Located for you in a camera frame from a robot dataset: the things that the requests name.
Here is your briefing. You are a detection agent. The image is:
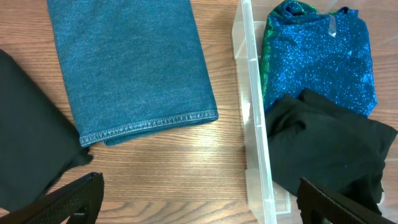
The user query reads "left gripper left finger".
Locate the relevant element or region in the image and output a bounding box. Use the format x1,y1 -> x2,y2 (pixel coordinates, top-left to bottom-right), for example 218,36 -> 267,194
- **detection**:
1,172 -> 104,224

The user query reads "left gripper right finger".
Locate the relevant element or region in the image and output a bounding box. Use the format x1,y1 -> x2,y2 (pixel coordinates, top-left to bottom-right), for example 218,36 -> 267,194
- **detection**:
297,177 -> 394,224

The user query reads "black cloth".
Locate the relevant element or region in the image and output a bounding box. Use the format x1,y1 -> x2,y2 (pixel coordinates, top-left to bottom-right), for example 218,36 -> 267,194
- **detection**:
267,89 -> 397,213
265,94 -> 307,138
1,52 -> 93,212

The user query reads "blue denim cloth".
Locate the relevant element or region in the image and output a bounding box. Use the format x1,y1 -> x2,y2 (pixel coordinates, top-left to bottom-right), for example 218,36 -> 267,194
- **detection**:
47,0 -> 218,147

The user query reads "blue green sequin cloth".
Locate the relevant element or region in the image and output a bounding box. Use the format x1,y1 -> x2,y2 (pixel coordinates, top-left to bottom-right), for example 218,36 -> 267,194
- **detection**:
259,1 -> 377,116

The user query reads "clear plastic storage bin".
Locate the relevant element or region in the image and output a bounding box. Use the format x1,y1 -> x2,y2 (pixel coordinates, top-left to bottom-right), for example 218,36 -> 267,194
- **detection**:
231,0 -> 397,223

